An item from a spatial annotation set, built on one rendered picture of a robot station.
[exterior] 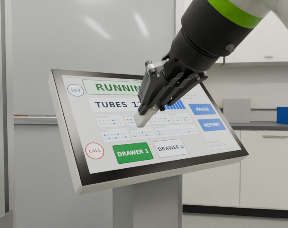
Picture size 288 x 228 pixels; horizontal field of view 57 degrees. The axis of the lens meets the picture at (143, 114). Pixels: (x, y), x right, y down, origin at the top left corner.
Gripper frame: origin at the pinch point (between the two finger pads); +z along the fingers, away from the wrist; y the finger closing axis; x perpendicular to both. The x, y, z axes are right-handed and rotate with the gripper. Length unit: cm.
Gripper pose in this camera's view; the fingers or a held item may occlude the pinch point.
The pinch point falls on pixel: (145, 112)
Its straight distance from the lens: 54.3
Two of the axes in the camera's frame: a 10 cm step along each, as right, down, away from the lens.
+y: -8.4, 0.1, -5.4
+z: -4.4, 5.6, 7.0
